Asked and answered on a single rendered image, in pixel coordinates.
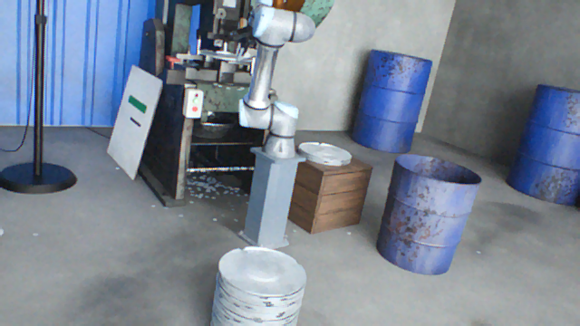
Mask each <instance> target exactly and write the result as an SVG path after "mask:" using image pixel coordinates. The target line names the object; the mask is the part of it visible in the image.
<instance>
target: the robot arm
mask: <svg viewBox="0 0 580 326"><path fill-rule="evenodd" d="M271 4H272V0H256V3H255V5H254V8H253V10H252V13H251V16H250V18H249V21H248V24H246V26H245V27H243V28H240V29H237V30H235V31H233V32H230V33H228V34H229V38H230V39H231V40H232V41H235V40H237V39H238V41H237V61H238V62H239V61H240V60H241V59H244V58H249V57H250V56H251V54H249V53H247V52H249V48H250V49H254V50H257V53H256V61H255V65H254V70H253V74H252V80H251V84H250V89H248V93H247V94H246V95H245V96H244V99H241V100H239V124H240V125H241V126H245V127H248V128H249V127H252V128H260V129H269V131H268V136H267V138H266V142H265V144H264V145H263V147H262V151H263V152H264V153H266V154H267V155H269V156H273V157H278V158H292V157H293V156H294V155H295V145H294V135H295V126H296V122H297V119H298V118H297V116H298V109H297V108H296V107H295V106H293V104H290V103H288V102H284V101H274V102H273V103H270V100H269V99H268V98H267V97H268V93H269V90H270V85H271V81H272V78H273V72H274V68H275V65H276V61H277V57H278V54H279V50H280V49H282V48H284V45H285V42H291V43H300V42H305V41H307V40H309V39H311V38H312V37H313V35H314V33H315V24H314V21H313V20H312V19H311V18H310V17H308V16H306V15H304V14H302V13H298V12H293V11H288V10H284V9H278V8H274V7H270V6H271ZM257 44H258V48H257Z"/></svg>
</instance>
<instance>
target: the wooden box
mask: <svg viewBox="0 0 580 326"><path fill-rule="evenodd" d="M372 168H373V167H372V166H370V165H367V164H365V163H363V162H361V161H360V160H358V159H354V158H353V157H351V159H350V163H349V164H348V165H345V166H330V165H324V164H319V163H316V162H313V161H311V160H308V159H307V160H306V161H305V162H298V163H297V167H296V172H295V181H294V186H293V192H292V196H291V201H290V206H289V210H288V217H287V219H289V220H290V221H291V222H293V223H294V224H296V225H298V226H299V227H301V228H302V229H304V230H305V231H307V232H308V233H310V234H315V233H320V232H323V231H328V230H333V229H337V228H341V227H346V226H349V225H358V224H360V221H361V217H362V213H363V206H364V201H365V198H366V194H367V190H368V189H367V188H368V186H369V182H370V178H371V174H372Z"/></svg>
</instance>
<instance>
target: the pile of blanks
mask: <svg viewBox="0 0 580 326"><path fill-rule="evenodd" d="M225 279H227V278H223V276H221V274H220V272H219V270H218V272H217V283H216V290H215V292H214V301H213V307H212V314H211V322H210V326H295V325H296V322H297V317H298V313H299V310H300V307H301V300H302V297H303V292H305V285H306V281H305V284H304V285H303V286H302V287H301V288H300V289H299V290H297V291H296V292H292V293H290V294H286V293H285V296H281V297H263V296H257V294H253V293H250V292H244V291H241V290H239V289H238V288H236V287H234V286H233V285H231V284H230V283H228V282H227V281H226V280H225Z"/></svg>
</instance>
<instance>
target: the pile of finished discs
mask: <svg viewBox="0 0 580 326"><path fill-rule="evenodd" d="M298 153H299V154H300V155H301V156H304V157H308V158H306V159H308V160H311V161H313V162H316V163H319V164H324V165H330V166H345V165H348V164H349V163H350V159H351V155H350V153H349V152H348V151H346V150H344V149H340V148H338V147H335V146H332V145H326V144H321V145H319V144H318V143H303V144H300V145H299V147H298ZM339 164H342V165H339Z"/></svg>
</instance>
